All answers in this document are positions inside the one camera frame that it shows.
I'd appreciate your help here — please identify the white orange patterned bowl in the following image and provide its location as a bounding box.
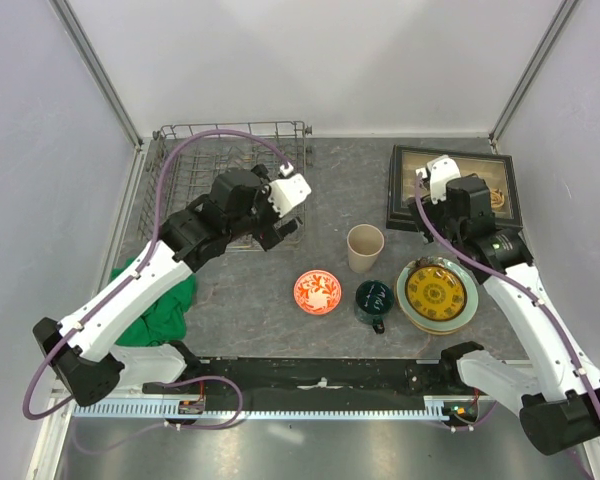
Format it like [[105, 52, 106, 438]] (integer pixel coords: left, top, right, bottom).
[[293, 270, 342, 316]]

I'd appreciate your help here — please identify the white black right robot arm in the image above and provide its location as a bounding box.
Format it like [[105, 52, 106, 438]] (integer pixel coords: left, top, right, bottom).
[[409, 168, 600, 455]]

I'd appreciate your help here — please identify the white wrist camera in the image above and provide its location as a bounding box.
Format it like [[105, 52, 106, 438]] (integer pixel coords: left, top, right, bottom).
[[267, 164, 312, 218], [415, 155, 461, 205]]

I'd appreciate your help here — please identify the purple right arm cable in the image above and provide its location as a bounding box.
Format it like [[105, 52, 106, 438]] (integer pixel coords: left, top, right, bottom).
[[413, 172, 600, 476]]

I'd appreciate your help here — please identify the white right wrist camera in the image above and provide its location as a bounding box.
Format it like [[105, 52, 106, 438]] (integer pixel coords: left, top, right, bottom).
[[415, 155, 461, 205]]

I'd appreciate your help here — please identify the dark teal mug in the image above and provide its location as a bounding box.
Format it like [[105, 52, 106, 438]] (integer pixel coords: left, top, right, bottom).
[[354, 280, 395, 335]]

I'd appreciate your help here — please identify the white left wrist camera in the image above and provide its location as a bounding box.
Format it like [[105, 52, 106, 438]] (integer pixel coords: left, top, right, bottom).
[[267, 164, 312, 218]]

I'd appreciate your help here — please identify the grey wire dish rack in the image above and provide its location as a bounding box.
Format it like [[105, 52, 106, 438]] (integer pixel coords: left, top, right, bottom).
[[135, 120, 313, 242]]

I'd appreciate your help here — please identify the green cloth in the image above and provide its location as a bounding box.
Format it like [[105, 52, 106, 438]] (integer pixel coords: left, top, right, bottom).
[[115, 275, 197, 347]]

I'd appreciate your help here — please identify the green flower plate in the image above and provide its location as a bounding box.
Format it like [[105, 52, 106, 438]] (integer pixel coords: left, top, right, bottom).
[[394, 256, 479, 319]]

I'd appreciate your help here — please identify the yellow patterned plate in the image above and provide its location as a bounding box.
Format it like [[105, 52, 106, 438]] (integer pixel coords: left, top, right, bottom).
[[405, 265, 467, 322]]

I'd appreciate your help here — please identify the black glass-lid display box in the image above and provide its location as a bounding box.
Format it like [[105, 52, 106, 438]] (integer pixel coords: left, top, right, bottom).
[[386, 145, 522, 232]]

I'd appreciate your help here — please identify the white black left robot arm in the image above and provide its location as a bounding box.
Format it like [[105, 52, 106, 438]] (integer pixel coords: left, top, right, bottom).
[[33, 164, 311, 407]]

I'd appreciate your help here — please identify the slotted cable duct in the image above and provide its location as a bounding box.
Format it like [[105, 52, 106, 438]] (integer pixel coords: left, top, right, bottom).
[[73, 397, 475, 421]]

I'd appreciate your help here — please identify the beige cup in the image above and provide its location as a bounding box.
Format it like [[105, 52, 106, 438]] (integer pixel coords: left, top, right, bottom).
[[346, 224, 385, 273]]

